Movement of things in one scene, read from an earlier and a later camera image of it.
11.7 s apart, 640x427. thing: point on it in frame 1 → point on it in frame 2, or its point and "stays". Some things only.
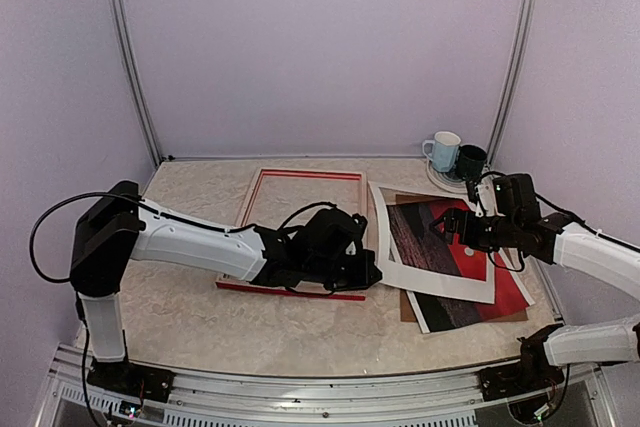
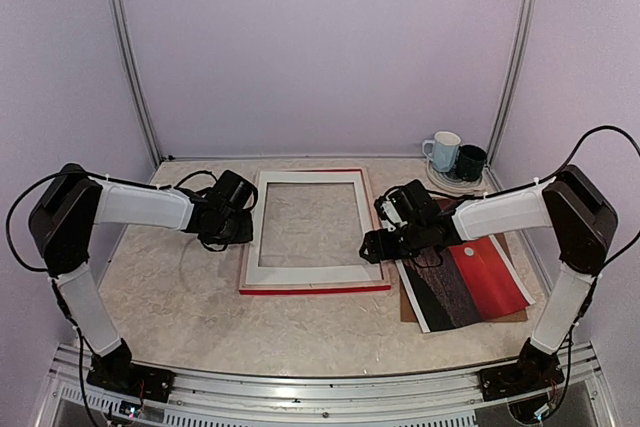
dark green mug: (471, 161) stays
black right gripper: (467, 234) → (385, 252)
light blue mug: (442, 151) stays
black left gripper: (364, 278) → (245, 235)
